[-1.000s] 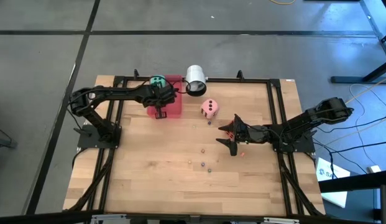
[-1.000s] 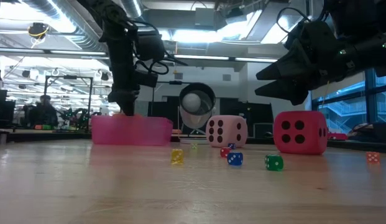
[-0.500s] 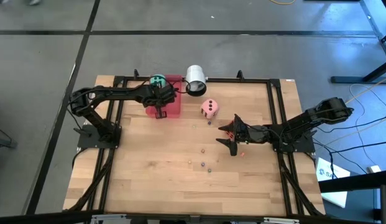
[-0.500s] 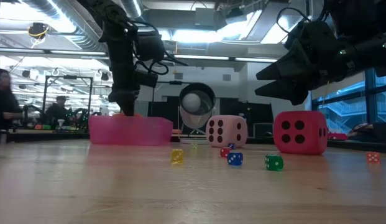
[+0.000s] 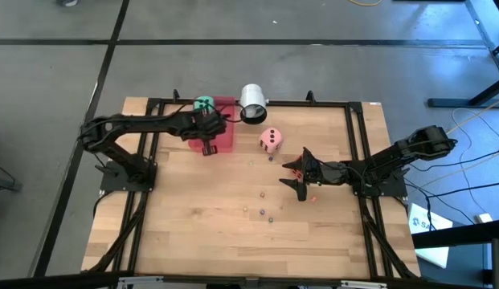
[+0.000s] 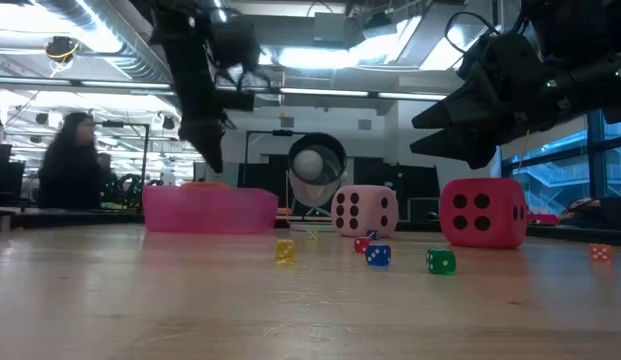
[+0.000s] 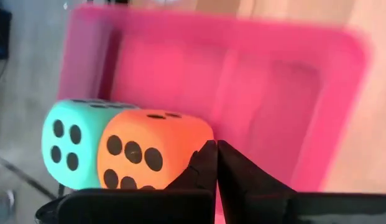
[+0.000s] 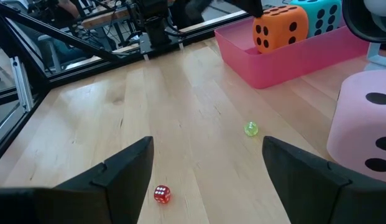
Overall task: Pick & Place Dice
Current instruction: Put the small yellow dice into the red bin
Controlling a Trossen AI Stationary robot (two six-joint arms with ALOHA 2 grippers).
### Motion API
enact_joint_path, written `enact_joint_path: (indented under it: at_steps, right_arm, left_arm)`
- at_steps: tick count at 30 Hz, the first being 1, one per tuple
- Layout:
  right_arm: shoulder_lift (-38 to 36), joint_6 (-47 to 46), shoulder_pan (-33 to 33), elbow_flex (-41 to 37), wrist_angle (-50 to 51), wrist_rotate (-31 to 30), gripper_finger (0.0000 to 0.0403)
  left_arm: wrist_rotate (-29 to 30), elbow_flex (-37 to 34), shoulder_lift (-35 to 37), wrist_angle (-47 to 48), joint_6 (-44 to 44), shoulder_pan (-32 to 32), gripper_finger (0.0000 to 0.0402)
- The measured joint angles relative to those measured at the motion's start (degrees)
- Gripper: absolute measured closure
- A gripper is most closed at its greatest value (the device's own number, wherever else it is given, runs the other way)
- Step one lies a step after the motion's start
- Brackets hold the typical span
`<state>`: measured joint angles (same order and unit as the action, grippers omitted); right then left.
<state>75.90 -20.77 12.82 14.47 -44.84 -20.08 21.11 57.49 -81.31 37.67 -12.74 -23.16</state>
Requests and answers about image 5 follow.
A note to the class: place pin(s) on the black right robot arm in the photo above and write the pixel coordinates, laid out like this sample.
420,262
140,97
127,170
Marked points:
414,148

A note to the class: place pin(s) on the black rig beam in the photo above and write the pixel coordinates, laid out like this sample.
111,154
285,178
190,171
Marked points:
52,281

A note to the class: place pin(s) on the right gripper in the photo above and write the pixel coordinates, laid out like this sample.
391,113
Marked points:
327,173

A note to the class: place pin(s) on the white cylinder with black opening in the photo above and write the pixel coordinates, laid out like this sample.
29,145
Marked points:
252,96

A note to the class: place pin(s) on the white printed box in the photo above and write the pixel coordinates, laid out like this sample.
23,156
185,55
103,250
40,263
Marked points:
434,257

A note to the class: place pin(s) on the dark stand leg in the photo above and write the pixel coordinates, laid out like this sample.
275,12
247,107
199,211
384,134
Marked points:
8,185

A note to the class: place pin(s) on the large pink foam die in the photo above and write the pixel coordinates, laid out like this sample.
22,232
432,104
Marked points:
270,139

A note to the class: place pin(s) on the black floor stand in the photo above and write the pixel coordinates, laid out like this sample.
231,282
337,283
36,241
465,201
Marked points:
454,102

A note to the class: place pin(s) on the black furniture bar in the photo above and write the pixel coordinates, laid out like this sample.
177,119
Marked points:
454,237

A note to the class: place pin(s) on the silver frame bracket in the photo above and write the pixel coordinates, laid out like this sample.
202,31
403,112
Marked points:
140,280
363,284

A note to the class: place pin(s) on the large red foam die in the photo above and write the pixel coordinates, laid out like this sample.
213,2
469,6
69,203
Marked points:
298,173

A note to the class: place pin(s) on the white power adapter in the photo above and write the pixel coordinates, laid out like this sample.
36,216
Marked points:
483,218

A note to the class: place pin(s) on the pink plastic tray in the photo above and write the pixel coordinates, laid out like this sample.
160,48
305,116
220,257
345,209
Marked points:
227,136

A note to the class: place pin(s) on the large teal foam die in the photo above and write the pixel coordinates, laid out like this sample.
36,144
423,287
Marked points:
200,103

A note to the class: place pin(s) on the black aluminium table frame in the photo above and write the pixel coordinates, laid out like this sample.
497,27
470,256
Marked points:
293,103

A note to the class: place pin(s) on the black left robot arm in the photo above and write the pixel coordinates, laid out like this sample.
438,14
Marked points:
144,121

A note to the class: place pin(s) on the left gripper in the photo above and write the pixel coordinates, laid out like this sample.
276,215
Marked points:
201,127

